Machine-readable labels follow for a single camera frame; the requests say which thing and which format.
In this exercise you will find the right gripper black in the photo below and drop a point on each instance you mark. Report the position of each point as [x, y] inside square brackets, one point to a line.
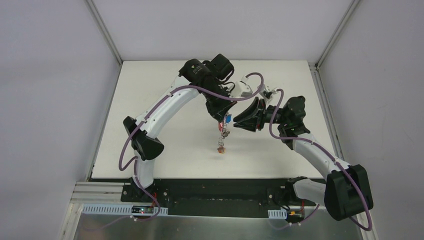
[261, 114]

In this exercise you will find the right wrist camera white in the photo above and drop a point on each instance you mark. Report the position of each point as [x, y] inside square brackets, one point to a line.
[267, 92]

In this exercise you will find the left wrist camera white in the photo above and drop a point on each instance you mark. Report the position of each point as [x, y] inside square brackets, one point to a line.
[241, 89]

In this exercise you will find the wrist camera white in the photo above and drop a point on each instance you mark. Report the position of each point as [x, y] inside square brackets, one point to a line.
[241, 89]
[267, 92]

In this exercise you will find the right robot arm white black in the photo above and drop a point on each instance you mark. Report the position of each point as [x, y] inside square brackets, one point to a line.
[346, 191]

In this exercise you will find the blue key tag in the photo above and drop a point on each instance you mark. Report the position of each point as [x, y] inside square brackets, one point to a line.
[228, 118]

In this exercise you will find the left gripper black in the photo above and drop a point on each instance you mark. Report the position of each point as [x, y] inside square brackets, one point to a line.
[216, 105]

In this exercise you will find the key organizer with red handle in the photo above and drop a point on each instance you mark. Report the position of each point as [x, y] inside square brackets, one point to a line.
[224, 133]

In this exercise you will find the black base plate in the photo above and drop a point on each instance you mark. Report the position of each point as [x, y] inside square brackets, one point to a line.
[239, 198]

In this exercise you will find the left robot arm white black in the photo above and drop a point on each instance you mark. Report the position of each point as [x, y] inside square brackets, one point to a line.
[143, 130]

